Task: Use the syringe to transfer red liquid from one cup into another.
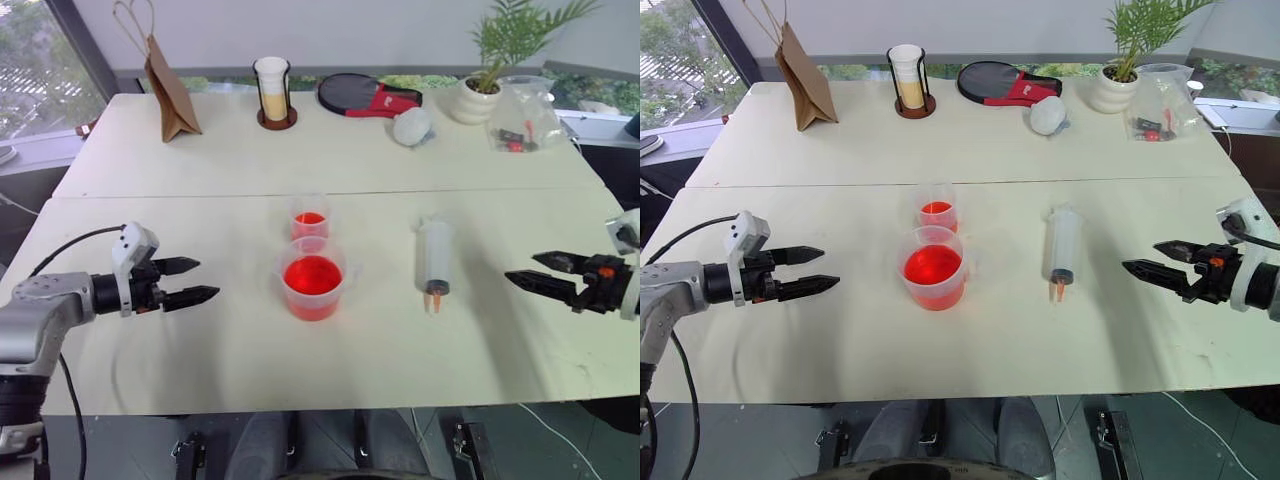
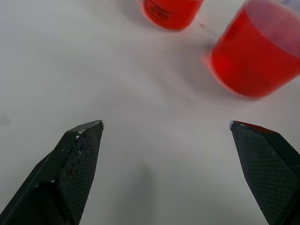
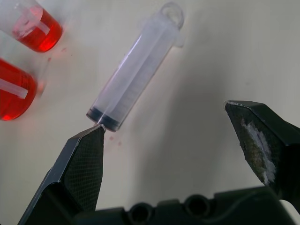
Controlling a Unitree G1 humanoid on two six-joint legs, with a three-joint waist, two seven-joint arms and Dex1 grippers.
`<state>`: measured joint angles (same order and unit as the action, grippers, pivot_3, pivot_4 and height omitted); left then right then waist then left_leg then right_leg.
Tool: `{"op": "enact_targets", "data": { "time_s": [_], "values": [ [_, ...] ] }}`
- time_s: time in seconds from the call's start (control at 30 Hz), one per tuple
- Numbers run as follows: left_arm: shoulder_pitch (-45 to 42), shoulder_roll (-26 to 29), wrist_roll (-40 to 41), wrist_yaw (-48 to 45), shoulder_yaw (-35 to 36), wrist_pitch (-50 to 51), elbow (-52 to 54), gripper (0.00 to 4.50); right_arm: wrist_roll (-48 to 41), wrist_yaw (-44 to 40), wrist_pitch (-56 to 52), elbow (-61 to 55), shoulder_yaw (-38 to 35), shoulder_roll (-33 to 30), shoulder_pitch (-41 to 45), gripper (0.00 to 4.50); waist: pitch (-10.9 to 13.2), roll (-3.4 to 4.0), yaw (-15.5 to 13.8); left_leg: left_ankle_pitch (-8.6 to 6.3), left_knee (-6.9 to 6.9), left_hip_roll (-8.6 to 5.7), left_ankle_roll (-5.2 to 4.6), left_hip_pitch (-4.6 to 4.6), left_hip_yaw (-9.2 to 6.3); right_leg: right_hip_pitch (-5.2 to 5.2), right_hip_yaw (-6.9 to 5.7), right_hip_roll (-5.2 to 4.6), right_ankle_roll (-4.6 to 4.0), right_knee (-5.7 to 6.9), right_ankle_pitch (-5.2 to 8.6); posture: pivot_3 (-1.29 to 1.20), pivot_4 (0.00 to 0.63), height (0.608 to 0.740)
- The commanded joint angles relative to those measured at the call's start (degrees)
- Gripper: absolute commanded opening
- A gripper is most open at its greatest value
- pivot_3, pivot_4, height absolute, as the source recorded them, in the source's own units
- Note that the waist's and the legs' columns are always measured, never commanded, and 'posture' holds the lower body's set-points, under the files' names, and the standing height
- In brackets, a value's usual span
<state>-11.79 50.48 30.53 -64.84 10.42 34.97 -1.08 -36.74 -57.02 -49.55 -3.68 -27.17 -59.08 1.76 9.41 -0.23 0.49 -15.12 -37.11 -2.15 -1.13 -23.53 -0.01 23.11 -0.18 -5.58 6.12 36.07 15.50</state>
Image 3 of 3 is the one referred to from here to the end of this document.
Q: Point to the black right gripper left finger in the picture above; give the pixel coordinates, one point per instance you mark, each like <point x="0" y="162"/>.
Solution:
<point x="79" y="168"/>

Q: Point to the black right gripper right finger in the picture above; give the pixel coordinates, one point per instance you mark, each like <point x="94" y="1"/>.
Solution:
<point x="262" y="140"/>

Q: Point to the red liquid tube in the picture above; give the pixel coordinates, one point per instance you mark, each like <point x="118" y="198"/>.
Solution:
<point x="35" y="25"/>
<point x="14" y="91"/>

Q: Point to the clear plastic syringe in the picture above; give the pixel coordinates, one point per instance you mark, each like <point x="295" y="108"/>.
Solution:
<point x="138" y="72"/>

